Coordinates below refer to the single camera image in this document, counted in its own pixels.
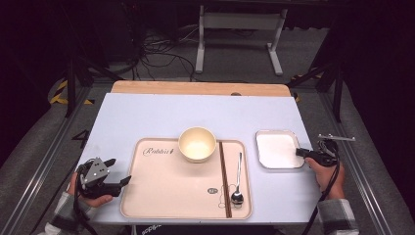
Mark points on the metal spoon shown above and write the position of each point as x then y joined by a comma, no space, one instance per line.
237,197

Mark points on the black metal stand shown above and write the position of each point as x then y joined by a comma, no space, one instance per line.
337,94
70,88

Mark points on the cream bowl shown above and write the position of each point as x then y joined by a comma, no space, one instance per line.
197,148

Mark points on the person's dark clothing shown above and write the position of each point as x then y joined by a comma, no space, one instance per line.
202,230

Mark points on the white square plate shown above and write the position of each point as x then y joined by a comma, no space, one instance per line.
277,150

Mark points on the white metal stand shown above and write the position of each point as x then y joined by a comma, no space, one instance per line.
241,20

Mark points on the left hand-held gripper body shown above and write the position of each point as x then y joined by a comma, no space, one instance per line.
96,173

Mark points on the wooden desk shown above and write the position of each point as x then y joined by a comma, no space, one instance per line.
195,88

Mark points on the person's right hand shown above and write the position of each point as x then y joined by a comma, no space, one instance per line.
326,181

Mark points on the aluminium rail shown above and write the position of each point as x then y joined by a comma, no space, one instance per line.
362,169
39,169

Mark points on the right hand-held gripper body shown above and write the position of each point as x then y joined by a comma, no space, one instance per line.
326,156

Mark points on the person's left hand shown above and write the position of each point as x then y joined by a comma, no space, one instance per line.
94,202

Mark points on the beige tray with rabbit print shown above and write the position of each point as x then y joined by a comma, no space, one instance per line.
169,189

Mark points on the yellow black hazard tape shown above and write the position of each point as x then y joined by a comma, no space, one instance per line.
58,94
296,97

